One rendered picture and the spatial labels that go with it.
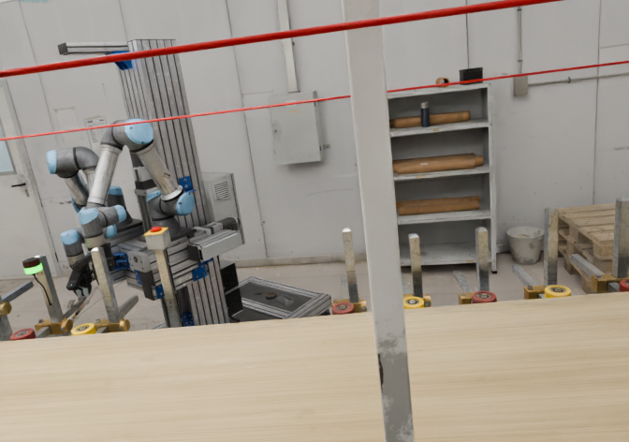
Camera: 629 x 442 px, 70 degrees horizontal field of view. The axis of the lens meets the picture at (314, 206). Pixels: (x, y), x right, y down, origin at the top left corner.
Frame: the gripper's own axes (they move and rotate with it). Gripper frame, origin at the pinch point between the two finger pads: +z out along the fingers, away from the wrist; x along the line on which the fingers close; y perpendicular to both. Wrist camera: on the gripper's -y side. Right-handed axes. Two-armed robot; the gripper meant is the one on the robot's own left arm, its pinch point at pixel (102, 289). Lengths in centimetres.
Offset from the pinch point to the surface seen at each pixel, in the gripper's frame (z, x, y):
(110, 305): 3.2, -11.9, 4.2
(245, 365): 6, -76, 51
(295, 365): 6, -83, 64
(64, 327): 10.6, -5.0, -16.8
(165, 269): -10.4, -20.9, 28.8
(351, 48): -77, -140, 70
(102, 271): -12.2, -12.0, 4.5
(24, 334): 5.0, -16.6, -26.8
